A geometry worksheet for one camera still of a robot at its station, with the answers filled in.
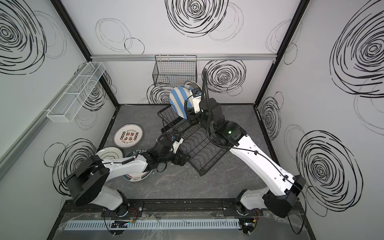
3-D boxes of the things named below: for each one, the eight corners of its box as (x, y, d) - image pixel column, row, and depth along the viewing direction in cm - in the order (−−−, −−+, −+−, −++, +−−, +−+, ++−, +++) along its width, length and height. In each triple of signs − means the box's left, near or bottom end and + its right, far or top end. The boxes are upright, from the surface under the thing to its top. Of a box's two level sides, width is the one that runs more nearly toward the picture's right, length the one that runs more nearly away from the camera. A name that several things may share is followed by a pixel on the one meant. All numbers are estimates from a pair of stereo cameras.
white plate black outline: (95, 159, 93) (93, 157, 91) (100, 149, 97) (98, 147, 95) (121, 159, 93) (119, 157, 91) (124, 149, 97) (123, 147, 95)
